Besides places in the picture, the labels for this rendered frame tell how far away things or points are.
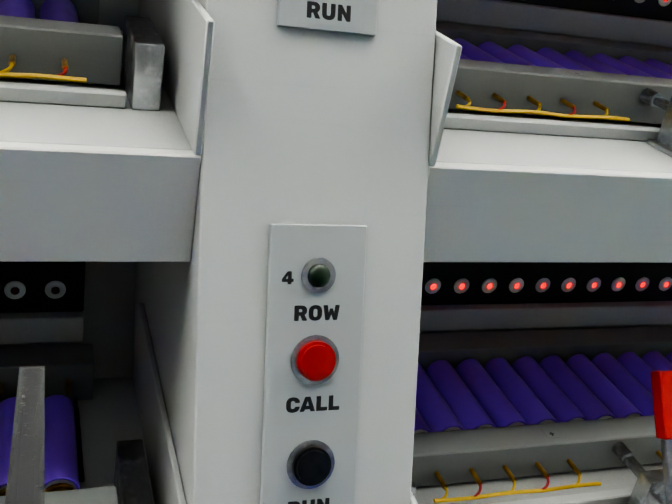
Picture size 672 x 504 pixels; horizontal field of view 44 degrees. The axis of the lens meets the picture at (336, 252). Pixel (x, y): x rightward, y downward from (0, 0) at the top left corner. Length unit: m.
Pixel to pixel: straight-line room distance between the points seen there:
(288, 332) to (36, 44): 0.16
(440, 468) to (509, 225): 0.14
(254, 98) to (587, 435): 0.28
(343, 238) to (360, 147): 0.04
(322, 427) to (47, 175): 0.14
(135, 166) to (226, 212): 0.04
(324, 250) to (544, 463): 0.21
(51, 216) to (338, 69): 0.12
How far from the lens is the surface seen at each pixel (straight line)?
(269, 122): 0.33
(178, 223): 0.33
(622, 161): 0.42
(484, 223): 0.37
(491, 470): 0.47
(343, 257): 0.33
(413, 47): 0.35
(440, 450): 0.45
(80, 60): 0.38
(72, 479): 0.41
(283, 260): 0.33
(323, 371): 0.34
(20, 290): 0.48
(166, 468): 0.39
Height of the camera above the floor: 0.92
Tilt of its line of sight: 6 degrees down
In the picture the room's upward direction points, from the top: 2 degrees clockwise
